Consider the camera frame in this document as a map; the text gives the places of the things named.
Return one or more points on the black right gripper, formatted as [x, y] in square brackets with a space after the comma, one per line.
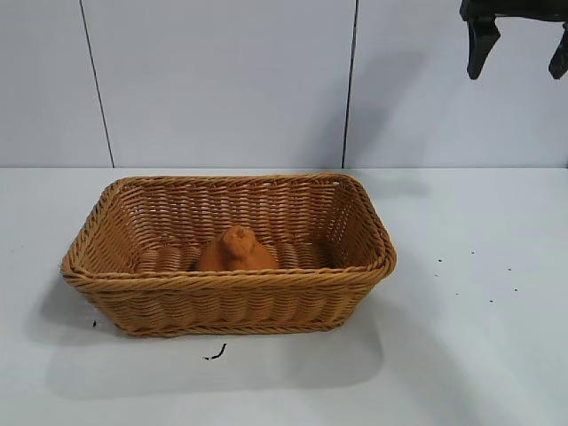
[515, 8]

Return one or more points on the orange fruit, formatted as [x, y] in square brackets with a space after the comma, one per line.
[235, 255]

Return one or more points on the brown wicker basket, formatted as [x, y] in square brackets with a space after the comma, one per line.
[222, 297]

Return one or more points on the white tablecloth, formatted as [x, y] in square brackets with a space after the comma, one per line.
[444, 355]

